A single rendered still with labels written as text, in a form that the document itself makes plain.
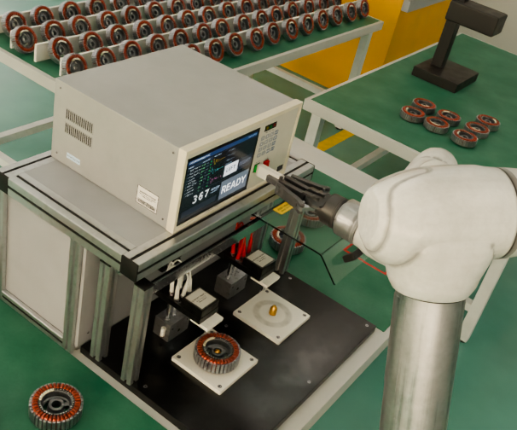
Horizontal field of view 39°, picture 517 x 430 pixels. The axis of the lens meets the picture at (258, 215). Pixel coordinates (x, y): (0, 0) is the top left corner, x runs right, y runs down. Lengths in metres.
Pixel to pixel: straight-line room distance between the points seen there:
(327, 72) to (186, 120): 3.90
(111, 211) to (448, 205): 0.86
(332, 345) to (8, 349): 0.80
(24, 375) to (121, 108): 0.63
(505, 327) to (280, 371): 1.97
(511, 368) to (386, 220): 2.50
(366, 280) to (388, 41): 3.14
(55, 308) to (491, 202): 1.11
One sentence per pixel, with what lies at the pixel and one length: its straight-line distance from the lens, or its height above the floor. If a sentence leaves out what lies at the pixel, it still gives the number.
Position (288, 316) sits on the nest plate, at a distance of 1.96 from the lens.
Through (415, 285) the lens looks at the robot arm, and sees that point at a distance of 1.02.
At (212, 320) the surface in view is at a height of 0.88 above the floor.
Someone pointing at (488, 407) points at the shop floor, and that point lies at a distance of 3.18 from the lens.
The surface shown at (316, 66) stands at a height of 0.12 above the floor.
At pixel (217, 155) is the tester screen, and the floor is 1.27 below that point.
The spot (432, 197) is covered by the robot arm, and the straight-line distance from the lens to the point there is 0.98.
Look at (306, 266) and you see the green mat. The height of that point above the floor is 0.75.
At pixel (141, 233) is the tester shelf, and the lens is 1.57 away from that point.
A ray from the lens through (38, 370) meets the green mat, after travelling 1.76.
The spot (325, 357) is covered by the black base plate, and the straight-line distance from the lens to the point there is 1.90.
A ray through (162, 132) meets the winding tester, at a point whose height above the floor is 1.32.
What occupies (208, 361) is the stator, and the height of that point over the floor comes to 0.82.
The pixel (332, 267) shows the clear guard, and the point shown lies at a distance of 1.74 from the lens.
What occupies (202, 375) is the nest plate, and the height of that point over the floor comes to 0.78.
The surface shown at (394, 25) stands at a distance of 5.15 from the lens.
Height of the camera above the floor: 2.03
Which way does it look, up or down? 33 degrees down
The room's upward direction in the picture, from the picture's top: 14 degrees clockwise
